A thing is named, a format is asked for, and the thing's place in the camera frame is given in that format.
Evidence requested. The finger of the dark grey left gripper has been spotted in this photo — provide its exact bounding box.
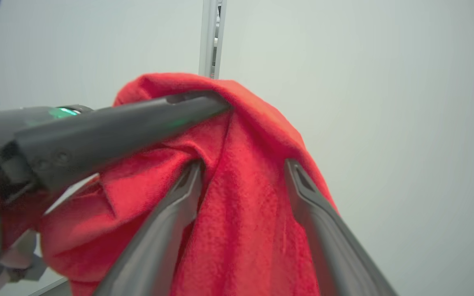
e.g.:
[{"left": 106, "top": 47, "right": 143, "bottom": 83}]
[{"left": 113, "top": 90, "right": 226, "bottom": 108}]

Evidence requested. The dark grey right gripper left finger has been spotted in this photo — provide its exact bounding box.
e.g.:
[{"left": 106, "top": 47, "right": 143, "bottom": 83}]
[{"left": 92, "top": 160, "right": 204, "bottom": 296}]

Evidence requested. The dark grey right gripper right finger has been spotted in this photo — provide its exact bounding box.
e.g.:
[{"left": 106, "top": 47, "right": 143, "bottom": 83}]
[{"left": 283, "top": 158, "right": 399, "bottom": 296}]

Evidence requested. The red fleece garment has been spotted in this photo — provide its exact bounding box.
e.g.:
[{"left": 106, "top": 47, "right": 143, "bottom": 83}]
[{"left": 0, "top": 72, "right": 338, "bottom": 296}]

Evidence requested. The aluminium frame profile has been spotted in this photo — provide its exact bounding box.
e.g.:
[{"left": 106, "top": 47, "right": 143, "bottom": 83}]
[{"left": 198, "top": 0, "right": 228, "bottom": 79}]

